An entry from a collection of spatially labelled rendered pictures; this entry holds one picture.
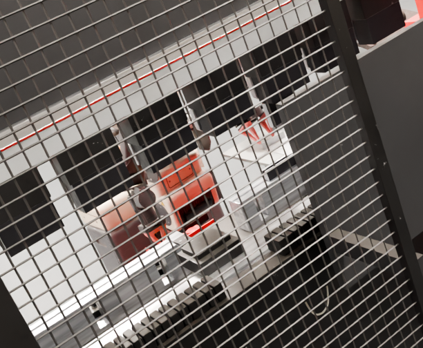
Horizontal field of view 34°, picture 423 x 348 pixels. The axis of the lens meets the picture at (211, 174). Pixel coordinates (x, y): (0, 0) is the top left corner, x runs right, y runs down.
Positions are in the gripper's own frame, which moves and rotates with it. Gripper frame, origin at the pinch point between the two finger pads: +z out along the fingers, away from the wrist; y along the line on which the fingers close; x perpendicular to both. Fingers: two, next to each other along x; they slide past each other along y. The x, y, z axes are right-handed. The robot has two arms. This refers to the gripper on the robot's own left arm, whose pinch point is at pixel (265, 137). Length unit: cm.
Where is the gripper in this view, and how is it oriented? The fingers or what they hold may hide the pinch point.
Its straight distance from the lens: 216.3
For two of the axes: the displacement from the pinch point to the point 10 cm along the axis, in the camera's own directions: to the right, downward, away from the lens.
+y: 7.9, -4.7, 4.1
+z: 5.6, 8.2, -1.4
